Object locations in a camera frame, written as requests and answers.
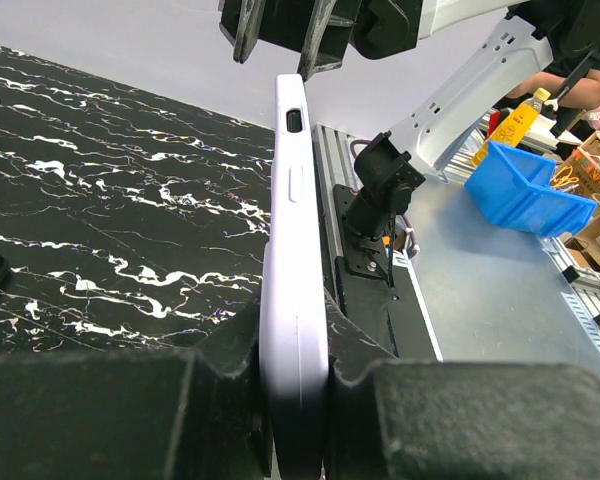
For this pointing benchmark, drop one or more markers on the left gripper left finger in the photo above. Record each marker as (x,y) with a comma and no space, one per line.
(193,413)

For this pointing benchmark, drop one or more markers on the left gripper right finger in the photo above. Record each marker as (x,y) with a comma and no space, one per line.
(391,418)

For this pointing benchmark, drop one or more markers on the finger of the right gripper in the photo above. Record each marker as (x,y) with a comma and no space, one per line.
(250,16)
(327,36)

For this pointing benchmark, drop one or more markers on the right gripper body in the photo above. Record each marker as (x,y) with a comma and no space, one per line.
(375,29)

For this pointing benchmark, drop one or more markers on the phone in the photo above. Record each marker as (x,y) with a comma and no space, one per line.
(293,339)

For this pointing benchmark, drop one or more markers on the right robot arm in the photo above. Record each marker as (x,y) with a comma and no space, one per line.
(529,38)

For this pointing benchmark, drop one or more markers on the yellow drink bottle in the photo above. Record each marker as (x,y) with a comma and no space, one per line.
(515,126)

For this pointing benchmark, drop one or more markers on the blue plastic bin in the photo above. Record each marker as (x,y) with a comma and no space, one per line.
(511,188)

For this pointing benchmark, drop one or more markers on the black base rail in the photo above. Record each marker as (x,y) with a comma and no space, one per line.
(375,286)

